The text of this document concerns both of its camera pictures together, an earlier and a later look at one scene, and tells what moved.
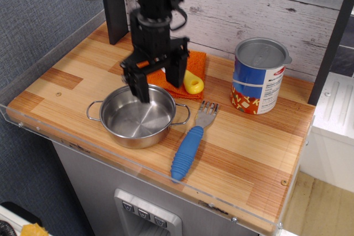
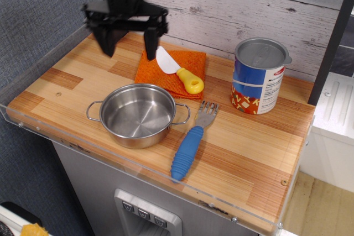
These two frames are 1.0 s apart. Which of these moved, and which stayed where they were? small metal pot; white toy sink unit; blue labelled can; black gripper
Moved: black gripper
Stayed: blue labelled can; white toy sink unit; small metal pot
